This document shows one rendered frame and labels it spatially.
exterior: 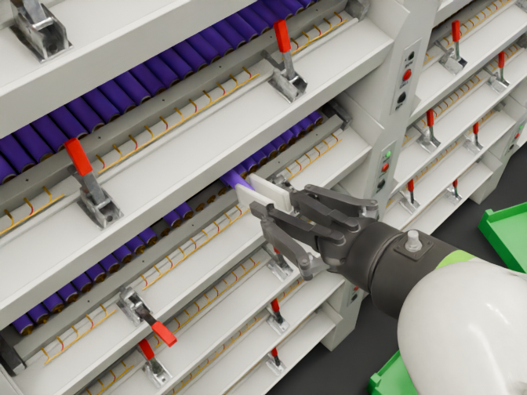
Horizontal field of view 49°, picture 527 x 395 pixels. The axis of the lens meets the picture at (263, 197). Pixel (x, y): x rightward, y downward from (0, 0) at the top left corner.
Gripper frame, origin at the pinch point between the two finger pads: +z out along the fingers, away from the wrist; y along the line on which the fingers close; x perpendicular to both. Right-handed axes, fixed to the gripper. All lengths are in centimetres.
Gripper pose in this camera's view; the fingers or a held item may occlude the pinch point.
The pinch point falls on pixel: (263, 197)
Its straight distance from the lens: 74.1
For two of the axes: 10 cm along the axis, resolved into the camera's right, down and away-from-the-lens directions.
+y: -7.1, 5.4, -4.5
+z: -6.8, -3.6, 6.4
